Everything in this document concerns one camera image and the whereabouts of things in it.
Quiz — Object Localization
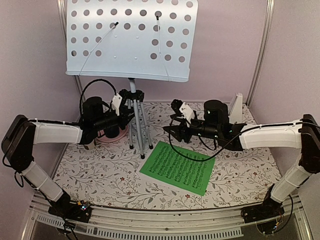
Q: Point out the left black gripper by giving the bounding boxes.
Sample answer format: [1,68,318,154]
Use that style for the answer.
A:
[93,105,139,131]

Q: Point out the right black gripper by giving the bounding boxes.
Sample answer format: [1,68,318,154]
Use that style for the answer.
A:
[162,114,220,144]

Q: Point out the green sheet music page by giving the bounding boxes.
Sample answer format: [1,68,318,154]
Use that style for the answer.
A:
[139,141,215,196]

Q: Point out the white perforated music stand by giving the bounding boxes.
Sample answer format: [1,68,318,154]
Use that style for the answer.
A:
[64,0,200,159]

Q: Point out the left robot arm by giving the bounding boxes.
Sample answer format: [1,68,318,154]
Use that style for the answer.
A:
[1,94,135,217]

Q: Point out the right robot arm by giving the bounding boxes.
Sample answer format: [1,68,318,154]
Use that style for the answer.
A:
[163,99,320,218]

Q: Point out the dark blue mug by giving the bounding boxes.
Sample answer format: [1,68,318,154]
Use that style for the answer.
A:
[103,125,120,139]

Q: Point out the pink plate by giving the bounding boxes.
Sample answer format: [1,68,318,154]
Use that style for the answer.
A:
[97,126,129,143]

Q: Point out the white paper cup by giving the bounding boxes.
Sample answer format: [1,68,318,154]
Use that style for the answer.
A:
[83,139,97,150]

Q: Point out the floral table mat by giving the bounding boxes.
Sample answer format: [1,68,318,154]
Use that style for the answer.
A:
[54,102,281,210]

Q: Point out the white metronome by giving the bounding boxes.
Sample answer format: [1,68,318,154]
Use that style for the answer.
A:
[228,93,243,124]

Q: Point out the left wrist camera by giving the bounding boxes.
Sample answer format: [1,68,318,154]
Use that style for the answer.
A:
[110,89,129,116]

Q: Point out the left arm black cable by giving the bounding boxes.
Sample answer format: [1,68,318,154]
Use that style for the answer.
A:
[79,78,118,121]

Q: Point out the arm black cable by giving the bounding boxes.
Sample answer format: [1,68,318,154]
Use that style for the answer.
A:
[79,78,118,121]
[167,117,320,163]

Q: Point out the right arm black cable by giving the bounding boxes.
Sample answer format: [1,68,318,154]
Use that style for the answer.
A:
[167,117,320,163]

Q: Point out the left aluminium frame post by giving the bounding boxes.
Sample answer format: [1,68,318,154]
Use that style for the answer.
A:
[56,0,85,106]

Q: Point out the aluminium frame post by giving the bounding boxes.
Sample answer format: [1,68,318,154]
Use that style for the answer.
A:
[56,0,85,106]
[245,0,275,108]

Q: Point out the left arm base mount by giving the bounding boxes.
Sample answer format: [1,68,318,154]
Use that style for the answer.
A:
[48,201,93,223]

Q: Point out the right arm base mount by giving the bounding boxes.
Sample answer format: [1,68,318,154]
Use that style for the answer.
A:
[240,199,285,223]

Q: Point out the aluminium front rail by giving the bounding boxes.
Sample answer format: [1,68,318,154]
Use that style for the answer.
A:
[21,194,315,240]

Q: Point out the right aluminium frame post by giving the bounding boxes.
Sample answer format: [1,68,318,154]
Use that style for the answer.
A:
[245,0,275,108]

